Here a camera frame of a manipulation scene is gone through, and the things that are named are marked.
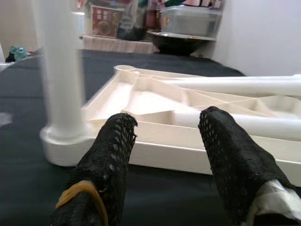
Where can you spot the teal cloth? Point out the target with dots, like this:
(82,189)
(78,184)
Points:
(20,53)

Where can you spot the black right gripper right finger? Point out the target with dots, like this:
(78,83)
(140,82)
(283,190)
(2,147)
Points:
(235,160)

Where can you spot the yellow rubber band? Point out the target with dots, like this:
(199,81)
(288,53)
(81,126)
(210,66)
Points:
(70,190)

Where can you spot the large black bowl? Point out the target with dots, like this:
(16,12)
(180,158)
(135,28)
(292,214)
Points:
(178,46)

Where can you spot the white plastic table top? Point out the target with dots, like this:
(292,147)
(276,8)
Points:
(164,146)

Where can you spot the red printed carton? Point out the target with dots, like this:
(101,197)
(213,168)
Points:
(103,23)

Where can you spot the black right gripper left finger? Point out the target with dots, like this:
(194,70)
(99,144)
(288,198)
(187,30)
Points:
(105,160)

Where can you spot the wide clear tape patch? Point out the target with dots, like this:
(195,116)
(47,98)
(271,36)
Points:
(4,118)

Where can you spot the clear plastic storage container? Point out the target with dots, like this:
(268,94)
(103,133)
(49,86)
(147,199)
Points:
(188,23)

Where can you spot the black tablecloth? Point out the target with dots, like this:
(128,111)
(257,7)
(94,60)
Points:
(23,94)

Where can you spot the beige woven bench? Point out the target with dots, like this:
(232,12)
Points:
(117,44)

